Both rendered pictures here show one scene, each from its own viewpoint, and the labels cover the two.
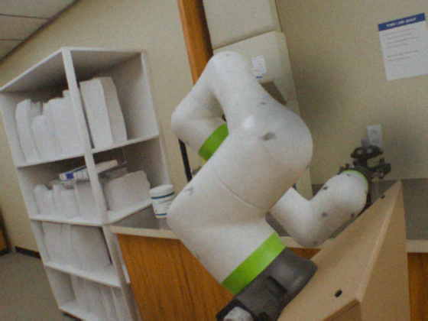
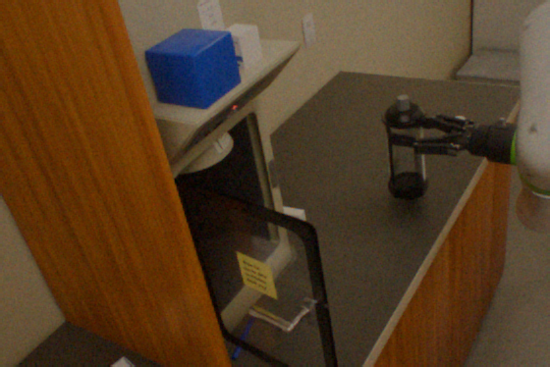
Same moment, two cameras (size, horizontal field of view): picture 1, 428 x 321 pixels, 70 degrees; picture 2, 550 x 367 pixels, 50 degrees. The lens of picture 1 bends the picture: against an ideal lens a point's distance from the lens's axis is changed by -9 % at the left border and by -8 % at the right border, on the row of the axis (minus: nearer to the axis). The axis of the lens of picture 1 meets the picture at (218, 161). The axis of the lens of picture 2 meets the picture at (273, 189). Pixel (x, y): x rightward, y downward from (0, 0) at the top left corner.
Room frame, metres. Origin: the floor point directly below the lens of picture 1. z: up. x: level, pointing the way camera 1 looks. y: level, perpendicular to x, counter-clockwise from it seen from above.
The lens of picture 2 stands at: (1.33, 0.80, 1.90)
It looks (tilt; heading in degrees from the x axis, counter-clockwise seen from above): 34 degrees down; 273
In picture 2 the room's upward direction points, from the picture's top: 11 degrees counter-clockwise
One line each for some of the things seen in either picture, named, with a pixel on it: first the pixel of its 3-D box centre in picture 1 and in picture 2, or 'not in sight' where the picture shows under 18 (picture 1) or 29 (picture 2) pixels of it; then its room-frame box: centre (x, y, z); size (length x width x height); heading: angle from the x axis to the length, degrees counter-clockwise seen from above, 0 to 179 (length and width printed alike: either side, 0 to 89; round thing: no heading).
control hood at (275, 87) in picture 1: (246, 97); (232, 100); (1.41, -0.17, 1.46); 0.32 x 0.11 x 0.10; 54
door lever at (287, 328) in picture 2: not in sight; (278, 313); (1.39, 0.10, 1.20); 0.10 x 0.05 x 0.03; 137
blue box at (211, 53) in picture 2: not in sight; (194, 67); (1.46, -0.11, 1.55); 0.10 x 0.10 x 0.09; 54
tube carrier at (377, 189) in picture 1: (369, 182); (406, 150); (1.04, -0.49, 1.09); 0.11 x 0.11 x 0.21
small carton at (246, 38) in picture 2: (253, 76); (240, 46); (1.38, -0.21, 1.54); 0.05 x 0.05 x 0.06; 48
